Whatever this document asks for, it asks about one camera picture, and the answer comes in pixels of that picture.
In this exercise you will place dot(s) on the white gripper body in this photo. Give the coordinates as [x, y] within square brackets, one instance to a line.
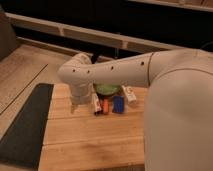
[80, 95]

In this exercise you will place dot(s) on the green ceramic bowl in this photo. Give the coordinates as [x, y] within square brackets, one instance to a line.
[105, 89]

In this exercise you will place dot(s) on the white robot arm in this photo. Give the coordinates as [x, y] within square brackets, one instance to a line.
[178, 113]

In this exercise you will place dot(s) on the orange marker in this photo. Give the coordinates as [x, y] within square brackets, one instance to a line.
[105, 106]

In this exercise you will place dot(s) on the blue sponge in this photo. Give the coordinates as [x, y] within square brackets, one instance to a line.
[118, 104]

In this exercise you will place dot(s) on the white bottle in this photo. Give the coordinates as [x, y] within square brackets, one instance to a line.
[129, 94]

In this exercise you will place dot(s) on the black floor mat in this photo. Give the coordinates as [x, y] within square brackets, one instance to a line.
[22, 143]

